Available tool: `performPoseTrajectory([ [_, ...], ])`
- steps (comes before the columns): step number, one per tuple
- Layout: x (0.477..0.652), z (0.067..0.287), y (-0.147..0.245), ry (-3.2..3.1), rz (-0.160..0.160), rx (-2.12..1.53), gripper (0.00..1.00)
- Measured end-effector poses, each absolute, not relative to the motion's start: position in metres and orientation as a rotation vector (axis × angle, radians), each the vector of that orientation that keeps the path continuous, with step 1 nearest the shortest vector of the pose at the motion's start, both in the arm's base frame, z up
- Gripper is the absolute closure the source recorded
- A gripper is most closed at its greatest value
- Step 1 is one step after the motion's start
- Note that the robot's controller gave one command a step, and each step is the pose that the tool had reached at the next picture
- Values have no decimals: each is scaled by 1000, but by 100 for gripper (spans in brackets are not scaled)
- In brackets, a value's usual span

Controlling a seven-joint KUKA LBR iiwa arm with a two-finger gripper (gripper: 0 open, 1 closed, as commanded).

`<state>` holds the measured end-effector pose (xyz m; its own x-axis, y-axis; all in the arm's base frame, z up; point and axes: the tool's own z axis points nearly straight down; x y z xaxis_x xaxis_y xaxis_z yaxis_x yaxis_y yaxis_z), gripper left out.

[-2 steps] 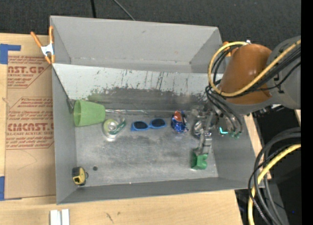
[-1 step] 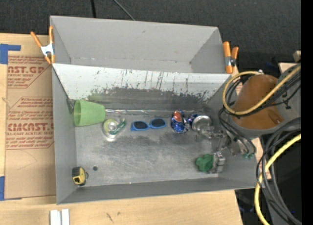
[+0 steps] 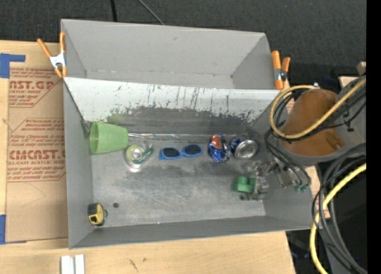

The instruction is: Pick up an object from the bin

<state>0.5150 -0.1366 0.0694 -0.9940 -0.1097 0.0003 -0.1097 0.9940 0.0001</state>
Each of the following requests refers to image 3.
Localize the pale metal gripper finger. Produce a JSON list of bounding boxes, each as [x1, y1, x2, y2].
[[239, 180, 270, 201], [247, 161, 270, 179]]

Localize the green toy block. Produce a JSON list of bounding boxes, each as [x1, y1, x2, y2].
[[233, 175, 257, 193]]

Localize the blue can with silver top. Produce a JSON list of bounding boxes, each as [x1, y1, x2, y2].
[[230, 138, 260, 160]]

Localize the crushed blue and red can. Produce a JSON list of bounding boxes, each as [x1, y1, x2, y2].
[[207, 134, 232, 163]]

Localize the grey metal bin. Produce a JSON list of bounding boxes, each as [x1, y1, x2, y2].
[[60, 18, 315, 250]]

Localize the blue sunglasses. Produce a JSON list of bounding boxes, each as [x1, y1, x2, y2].
[[158, 144, 204, 161]]

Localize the green plastic cup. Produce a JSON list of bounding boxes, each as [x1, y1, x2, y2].
[[89, 121, 130, 155]]

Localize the yellow and black tape measure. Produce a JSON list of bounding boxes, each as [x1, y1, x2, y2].
[[87, 203, 108, 227]]

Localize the brown cardboard board red print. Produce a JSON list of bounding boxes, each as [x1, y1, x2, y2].
[[0, 39, 70, 244]]

